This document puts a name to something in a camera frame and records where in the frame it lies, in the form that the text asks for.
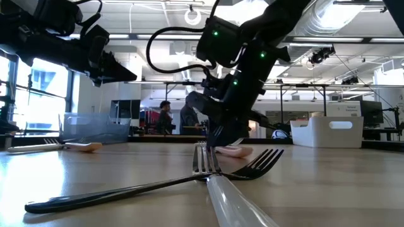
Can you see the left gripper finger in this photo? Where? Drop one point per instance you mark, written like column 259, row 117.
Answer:
column 116, row 71

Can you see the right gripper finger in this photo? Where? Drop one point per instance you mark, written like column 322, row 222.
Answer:
column 240, row 134
column 225, row 142

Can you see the black fork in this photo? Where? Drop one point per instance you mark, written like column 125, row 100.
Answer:
column 94, row 198

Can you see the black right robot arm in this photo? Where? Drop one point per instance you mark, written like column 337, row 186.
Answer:
column 274, row 15

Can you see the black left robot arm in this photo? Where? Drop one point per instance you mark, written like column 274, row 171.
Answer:
column 31, row 34

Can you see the soccer ball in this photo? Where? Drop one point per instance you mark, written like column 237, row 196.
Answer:
column 280, row 134

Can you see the person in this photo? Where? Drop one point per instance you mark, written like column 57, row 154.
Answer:
column 188, row 121
column 164, row 123

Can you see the clear plastic bin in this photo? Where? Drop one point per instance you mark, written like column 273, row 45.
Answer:
column 94, row 129

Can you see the long ceiling light bar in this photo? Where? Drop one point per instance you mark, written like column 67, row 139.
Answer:
column 170, row 37

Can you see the white plastic bin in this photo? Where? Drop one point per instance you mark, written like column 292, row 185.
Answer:
column 315, row 135

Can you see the black background machine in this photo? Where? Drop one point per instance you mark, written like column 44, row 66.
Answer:
column 4, row 110

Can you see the white sign board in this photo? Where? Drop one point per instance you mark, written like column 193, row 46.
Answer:
column 344, row 109

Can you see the black background stand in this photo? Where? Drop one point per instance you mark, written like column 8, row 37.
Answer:
column 396, row 116

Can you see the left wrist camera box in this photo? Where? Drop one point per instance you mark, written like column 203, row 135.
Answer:
column 96, row 44

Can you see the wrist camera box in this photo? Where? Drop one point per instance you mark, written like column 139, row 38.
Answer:
column 96, row 44
column 217, row 44

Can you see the black metal rig frame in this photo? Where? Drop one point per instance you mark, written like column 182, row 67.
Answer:
column 303, row 85
column 176, row 83

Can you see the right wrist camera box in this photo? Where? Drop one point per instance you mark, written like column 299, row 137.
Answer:
column 217, row 44

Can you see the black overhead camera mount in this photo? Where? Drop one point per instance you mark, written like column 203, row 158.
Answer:
column 320, row 55

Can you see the small black overhead camera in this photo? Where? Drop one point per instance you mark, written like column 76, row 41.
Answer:
column 350, row 80

